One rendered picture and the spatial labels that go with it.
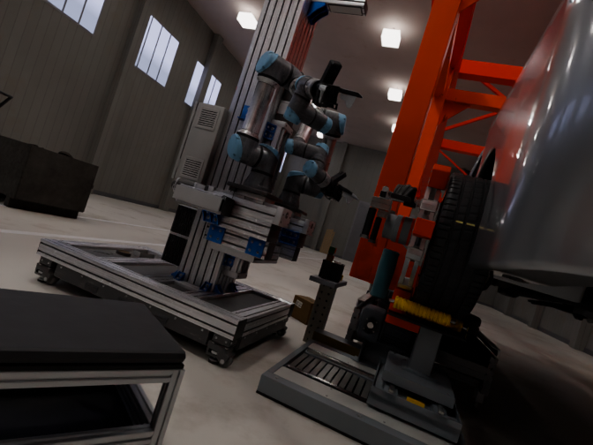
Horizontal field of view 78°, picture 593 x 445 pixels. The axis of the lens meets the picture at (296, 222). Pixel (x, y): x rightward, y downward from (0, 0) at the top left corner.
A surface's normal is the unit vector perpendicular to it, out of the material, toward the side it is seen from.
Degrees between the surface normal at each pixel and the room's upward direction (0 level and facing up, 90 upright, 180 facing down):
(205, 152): 90
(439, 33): 90
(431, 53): 90
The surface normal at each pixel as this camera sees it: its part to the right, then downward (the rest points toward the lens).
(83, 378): 0.62, 0.18
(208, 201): -0.29, -0.11
